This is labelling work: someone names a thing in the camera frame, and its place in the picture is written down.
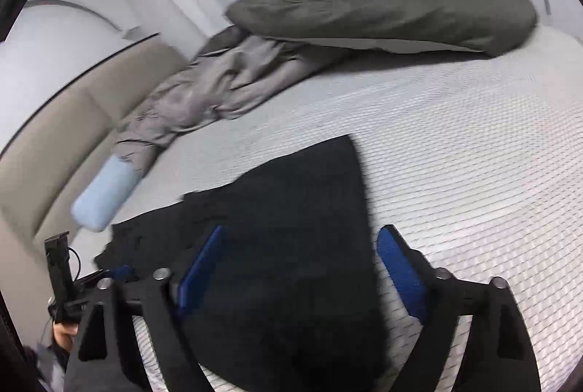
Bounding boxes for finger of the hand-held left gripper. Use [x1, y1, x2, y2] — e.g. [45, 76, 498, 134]
[104, 264, 138, 283]

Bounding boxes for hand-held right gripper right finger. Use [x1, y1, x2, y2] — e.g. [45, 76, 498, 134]
[377, 224, 543, 392]

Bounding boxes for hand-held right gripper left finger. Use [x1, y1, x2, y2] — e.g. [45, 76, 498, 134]
[64, 224, 224, 392]

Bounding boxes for black pants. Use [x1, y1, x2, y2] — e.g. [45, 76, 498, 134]
[93, 134, 392, 392]

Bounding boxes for person's left forearm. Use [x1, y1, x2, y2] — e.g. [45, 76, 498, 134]
[23, 342, 70, 392]

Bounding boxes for person's left hand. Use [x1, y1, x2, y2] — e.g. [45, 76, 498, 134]
[52, 321, 79, 352]

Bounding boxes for light blue bolster pillow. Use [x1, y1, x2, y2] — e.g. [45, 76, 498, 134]
[72, 155, 142, 233]

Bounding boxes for beige padded headboard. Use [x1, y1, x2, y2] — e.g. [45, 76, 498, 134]
[0, 39, 192, 329]

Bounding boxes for white textured bed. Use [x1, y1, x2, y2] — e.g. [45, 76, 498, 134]
[68, 25, 583, 392]

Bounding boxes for beige crumpled sheet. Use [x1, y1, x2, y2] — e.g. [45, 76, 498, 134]
[111, 27, 351, 178]

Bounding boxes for dark grey duvet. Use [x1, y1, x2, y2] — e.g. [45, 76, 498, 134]
[225, 0, 538, 58]

